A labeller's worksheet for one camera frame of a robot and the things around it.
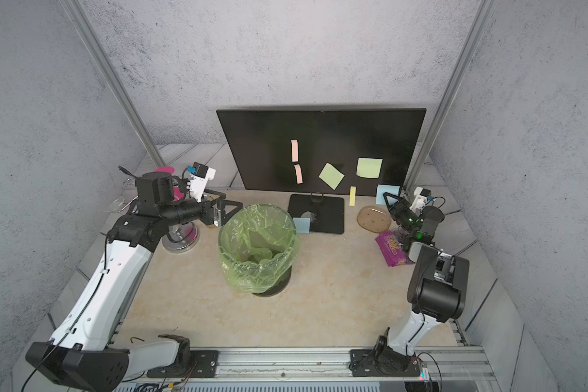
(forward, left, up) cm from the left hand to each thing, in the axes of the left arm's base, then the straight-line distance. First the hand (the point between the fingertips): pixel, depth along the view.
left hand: (234, 200), depth 67 cm
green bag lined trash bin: (+3, -2, -27) cm, 28 cm away
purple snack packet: (+3, -52, -31) cm, 61 cm away
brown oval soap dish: (+21, -51, -36) cm, 66 cm away
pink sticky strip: (+20, -18, -8) cm, 28 cm away
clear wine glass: (+8, +40, -9) cm, 42 cm away
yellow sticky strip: (+17, -37, -16) cm, 44 cm away
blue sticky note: (+16, -47, -13) cm, 52 cm away
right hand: (+13, -48, -13) cm, 51 cm away
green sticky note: (+17, -29, -7) cm, 34 cm away
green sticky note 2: (+17, -41, -3) cm, 45 cm away
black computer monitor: (+48, -28, -19) cm, 58 cm away
